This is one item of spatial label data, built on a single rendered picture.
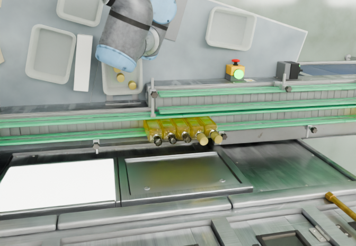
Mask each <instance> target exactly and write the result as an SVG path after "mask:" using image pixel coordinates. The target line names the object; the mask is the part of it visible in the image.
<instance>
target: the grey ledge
mask: <svg viewBox="0 0 356 246"><path fill-rule="evenodd" d="M312 127H316V128H317V130H318V131H317V132H316V133H312V132H311V130H309V134H308V138H306V129H305V127H304V126H288V127H272V128H257V129H241V130H225V131H224V133H225V134H226V135H227V138H226V140H222V142H221V145H226V144H239V143H253V142H267V141H274V140H288V139H302V140H308V139H321V138H335V137H348V136H356V122H343V123H334V124H319V125H312Z"/></svg>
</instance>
